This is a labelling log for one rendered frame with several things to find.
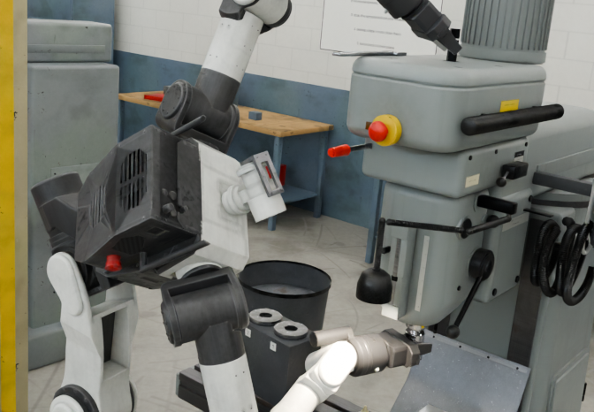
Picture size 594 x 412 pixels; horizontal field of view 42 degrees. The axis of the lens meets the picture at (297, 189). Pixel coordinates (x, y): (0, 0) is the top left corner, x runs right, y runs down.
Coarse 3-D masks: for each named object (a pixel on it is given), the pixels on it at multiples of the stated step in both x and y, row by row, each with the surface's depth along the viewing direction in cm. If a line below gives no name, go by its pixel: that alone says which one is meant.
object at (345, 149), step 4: (344, 144) 155; (364, 144) 161; (368, 144) 161; (332, 148) 152; (336, 148) 152; (340, 148) 153; (344, 148) 154; (348, 148) 155; (352, 148) 157; (356, 148) 158; (360, 148) 159; (364, 148) 160; (368, 148) 161; (328, 152) 152; (332, 152) 152; (336, 152) 152; (340, 152) 153; (344, 152) 154; (348, 152) 155; (332, 156) 152
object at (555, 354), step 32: (544, 192) 197; (512, 288) 200; (576, 288) 206; (448, 320) 213; (480, 320) 208; (512, 320) 202; (544, 320) 197; (576, 320) 212; (512, 352) 203; (544, 352) 200; (576, 352) 219; (544, 384) 202; (576, 384) 221
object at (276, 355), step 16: (256, 320) 205; (272, 320) 206; (288, 320) 210; (256, 336) 203; (272, 336) 199; (288, 336) 198; (304, 336) 200; (256, 352) 204; (272, 352) 199; (288, 352) 194; (304, 352) 198; (256, 368) 204; (272, 368) 200; (288, 368) 196; (304, 368) 200; (256, 384) 205; (272, 384) 200; (288, 384) 197; (272, 400) 201
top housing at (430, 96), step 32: (384, 64) 147; (416, 64) 145; (448, 64) 152; (480, 64) 160; (512, 64) 169; (352, 96) 153; (384, 96) 148; (416, 96) 143; (448, 96) 141; (480, 96) 147; (512, 96) 158; (352, 128) 154; (416, 128) 144; (448, 128) 142; (512, 128) 162
